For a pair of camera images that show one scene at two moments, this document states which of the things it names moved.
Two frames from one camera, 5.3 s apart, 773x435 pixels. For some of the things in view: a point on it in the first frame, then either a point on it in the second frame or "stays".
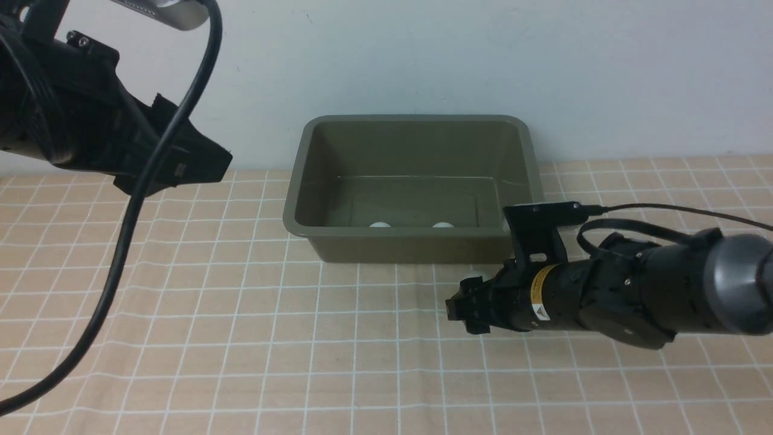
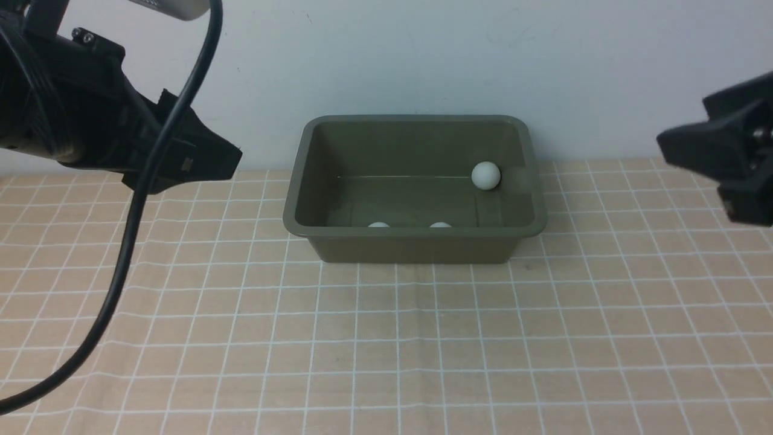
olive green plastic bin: [411, 189] stays
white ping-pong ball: [486, 276] → [485, 175]
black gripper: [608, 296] → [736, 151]
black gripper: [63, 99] stays
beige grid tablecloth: [226, 324] stays
